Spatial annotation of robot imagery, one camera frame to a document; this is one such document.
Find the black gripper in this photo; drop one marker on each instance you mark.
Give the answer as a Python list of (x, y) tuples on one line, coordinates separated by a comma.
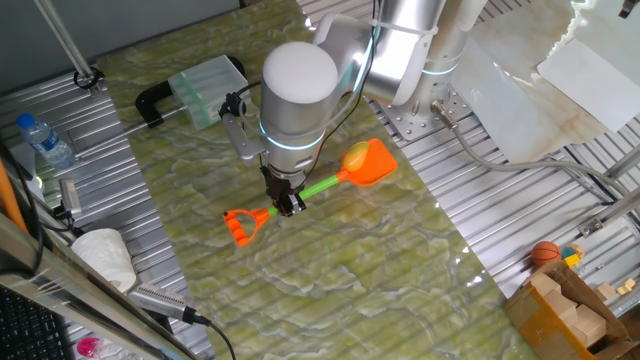
[(282, 184)]

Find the small toy basketball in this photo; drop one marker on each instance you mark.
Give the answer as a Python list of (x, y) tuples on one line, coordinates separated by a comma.
[(546, 253)]

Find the black C-clamp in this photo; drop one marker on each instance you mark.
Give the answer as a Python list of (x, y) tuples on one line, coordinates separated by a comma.
[(147, 102)]

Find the green marble pattern mat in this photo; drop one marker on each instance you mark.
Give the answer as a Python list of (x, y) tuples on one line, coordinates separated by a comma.
[(300, 300)]

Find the silver grilled camera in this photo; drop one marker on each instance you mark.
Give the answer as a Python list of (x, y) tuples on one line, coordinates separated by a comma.
[(157, 300)]

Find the light wooden block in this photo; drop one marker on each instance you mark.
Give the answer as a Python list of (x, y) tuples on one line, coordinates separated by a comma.
[(560, 305), (542, 285), (590, 325), (578, 249)]

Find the orange green toy shovel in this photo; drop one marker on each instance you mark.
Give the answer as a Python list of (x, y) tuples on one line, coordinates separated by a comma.
[(375, 165)]

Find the black keyboard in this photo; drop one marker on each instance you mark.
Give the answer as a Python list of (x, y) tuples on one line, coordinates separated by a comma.
[(27, 330)]

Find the brown cardboard box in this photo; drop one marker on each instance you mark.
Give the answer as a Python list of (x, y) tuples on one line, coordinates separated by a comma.
[(545, 330)]

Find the aluminium frame bar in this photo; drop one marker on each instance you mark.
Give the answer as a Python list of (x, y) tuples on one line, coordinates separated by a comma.
[(75, 295)]

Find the orange pole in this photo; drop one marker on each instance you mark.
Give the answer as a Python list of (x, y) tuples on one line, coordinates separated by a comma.
[(10, 200)]

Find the small silver camera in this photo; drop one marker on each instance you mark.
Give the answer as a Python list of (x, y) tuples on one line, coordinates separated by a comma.
[(69, 196)]

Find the dark hanging object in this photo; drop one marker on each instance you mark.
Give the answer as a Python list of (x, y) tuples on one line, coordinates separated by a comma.
[(626, 9)]

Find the white paper sheet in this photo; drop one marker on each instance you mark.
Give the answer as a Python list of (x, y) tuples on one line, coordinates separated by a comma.
[(590, 80)]

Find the aluminium bar with bracket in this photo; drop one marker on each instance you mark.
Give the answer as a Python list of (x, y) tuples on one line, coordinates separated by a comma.
[(615, 210)]

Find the metal stand pole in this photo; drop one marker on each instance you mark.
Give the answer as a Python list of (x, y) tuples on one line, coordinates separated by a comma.
[(65, 45)]

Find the yellow toy block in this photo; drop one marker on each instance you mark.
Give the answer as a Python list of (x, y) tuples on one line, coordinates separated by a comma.
[(572, 260)]

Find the yellow toy mango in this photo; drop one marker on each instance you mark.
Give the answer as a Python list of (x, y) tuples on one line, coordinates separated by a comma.
[(356, 156)]

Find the pink plastic object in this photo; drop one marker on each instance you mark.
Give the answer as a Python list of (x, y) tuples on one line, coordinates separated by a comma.
[(87, 346)]

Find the translucent plastic box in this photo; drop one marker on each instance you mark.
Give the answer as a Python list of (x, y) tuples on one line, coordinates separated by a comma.
[(200, 92)]

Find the white marble pattern sheet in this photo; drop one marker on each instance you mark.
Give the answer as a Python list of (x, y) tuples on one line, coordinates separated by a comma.
[(500, 110)]

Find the blue toy block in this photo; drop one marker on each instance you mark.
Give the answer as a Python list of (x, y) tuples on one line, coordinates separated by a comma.
[(568, 251)]

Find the clear water bottle blue cap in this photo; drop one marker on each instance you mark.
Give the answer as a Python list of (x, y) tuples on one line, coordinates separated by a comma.
[(47, 145)]

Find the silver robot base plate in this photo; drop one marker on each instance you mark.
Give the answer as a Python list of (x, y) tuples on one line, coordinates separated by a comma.
[(425, 125)]

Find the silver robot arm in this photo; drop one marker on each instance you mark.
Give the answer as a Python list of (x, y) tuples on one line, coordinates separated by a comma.
[(300, 110)]

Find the small wooden block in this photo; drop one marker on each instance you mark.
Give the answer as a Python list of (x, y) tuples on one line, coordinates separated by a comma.
[(630, 283), (606, 291), (621, 290)]

